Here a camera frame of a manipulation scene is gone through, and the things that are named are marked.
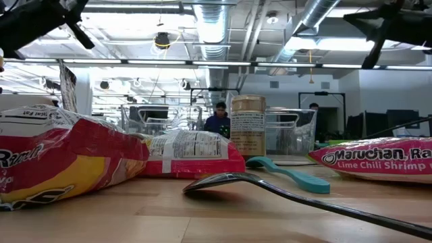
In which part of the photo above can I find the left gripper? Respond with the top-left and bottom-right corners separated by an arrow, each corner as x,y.
0,0 -> 95,60

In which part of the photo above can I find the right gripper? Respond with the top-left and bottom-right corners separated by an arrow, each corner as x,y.
343,0 -> 432,70

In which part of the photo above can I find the brown snack pouch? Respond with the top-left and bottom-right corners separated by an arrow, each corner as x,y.
59,59 -> 78,113

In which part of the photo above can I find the lime chili shrimp ramen packet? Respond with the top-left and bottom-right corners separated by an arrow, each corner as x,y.
308,136 -> 432,185

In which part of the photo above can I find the white building column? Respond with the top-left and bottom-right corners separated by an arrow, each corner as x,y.
74,69 -> 92,115

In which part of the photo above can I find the row of dark monitors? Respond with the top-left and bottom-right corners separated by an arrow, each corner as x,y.
347,109 -> 421,138

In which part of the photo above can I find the thin black diagonal strut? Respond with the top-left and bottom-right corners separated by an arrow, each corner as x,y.
366,116 -> 432,140

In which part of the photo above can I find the person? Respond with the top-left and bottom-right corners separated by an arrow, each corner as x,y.
305,103 -> 321,142
203,101 -> 232,139

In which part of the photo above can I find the clear plastic bin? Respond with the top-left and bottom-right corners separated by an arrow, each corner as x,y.
265,107 -> 317,157
120,103 -> 203,136

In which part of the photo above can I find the red ramen noodle packet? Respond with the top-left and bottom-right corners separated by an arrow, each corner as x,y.
0,104 -> 150,212
140,130 -> 246,179

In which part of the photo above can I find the long ceiling light bar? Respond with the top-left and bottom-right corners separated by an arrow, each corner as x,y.
0,57 -> 432,71

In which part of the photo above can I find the teal plastic spoon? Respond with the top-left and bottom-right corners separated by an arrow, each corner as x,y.
245,156 -> 331,194

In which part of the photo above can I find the black spoon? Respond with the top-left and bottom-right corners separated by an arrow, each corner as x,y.
182,171 -> 432,241

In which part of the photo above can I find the silver ventilation duct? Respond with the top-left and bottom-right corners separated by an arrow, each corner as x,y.
269,0 -> 342,65
192,0 -> 230,102

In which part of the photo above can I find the yellow hanging cord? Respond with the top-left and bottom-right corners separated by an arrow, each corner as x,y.
308,49 -> 315,84

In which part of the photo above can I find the black ceiling cable reel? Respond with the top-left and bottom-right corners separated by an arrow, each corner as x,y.
154,32 -> 171,51

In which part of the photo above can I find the black gantry frame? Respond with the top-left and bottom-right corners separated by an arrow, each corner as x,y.
298,91 -> 347,136

